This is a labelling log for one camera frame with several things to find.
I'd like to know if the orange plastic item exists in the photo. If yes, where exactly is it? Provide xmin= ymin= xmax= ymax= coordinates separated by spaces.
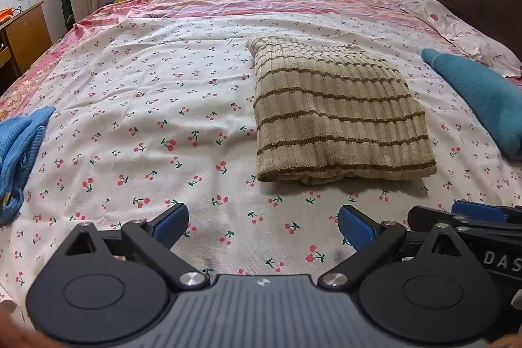
xmin=0 ymin=7 xmax=22 ymax=26

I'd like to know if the pink floral blanket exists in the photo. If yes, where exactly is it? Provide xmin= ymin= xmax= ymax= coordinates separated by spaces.
xmin=0 ymin=0 xmax=412 ymax=122

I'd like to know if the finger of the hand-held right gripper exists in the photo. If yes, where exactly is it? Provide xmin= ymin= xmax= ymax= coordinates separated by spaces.
xmin=408 ymin=204 xmax=476 ymax=237
xmin=452 ymin=200 xmax=522 ymax=227

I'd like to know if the blue knit sweater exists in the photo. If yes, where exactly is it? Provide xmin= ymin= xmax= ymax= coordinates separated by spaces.
xmin=0 ymin=105 xmax=57 ymax=225

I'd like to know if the wooden desk cabinet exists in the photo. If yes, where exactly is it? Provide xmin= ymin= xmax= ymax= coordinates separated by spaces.
xmin=0 ymin=1 xmax=54 ymax=90

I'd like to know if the teal fleece cloth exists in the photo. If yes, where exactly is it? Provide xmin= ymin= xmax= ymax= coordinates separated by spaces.
xmin=421 ymin=48 xmax=522 ymax=162

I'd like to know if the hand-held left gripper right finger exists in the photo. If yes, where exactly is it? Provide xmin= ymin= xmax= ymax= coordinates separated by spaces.
xmin=338 ymin=204 xmax=466 ymax=290

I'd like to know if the beige striped knit sweater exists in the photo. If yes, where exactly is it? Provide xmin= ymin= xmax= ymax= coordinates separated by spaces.
xmin=247 ymin=36 xmax=438 ymax=186

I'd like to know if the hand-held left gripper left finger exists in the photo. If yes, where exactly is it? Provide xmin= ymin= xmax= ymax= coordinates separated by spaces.
xmin=65 ymin=202 xmax=208 ymax=290

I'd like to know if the white cherry print sheet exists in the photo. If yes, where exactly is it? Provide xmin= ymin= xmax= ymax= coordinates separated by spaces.
xmin=0 ymin=11 xmax=522 ymax=310

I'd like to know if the pink dotted pillow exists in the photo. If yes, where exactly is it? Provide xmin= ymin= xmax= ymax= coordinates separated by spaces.
xmin=396 ymin=0 xmax=522 ymax=79

